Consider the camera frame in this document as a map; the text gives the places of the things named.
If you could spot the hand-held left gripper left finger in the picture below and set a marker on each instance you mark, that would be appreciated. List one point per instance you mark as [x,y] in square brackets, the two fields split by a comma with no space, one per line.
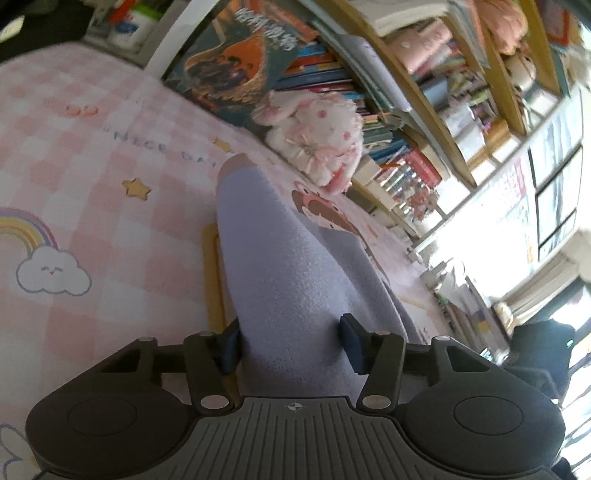
[230,350]

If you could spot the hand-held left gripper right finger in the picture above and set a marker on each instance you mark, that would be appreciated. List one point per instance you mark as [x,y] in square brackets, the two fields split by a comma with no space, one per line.
[353,344]

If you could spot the purple and tan knit sweater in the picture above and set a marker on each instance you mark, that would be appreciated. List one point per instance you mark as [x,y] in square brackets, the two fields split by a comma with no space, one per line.
[286,277]

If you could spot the white and pink plush bunny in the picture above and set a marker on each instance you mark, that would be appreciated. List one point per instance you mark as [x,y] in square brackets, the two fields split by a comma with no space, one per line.
[318,124]

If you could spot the row of colourful books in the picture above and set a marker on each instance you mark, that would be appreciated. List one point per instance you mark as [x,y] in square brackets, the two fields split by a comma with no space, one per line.
[323,74]

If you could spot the large illustrated book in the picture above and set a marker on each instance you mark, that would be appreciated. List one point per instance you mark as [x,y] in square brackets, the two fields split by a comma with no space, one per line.
[235,60]

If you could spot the pink dotted pencil case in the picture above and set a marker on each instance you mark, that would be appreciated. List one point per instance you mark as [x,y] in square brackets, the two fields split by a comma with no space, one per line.
[422,46]

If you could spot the white and wood bookshelf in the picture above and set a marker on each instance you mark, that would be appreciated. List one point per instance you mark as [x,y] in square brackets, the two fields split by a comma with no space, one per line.
[178,34]

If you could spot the white jar with green lid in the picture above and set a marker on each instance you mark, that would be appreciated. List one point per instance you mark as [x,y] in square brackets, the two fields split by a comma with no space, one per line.
[134,23]

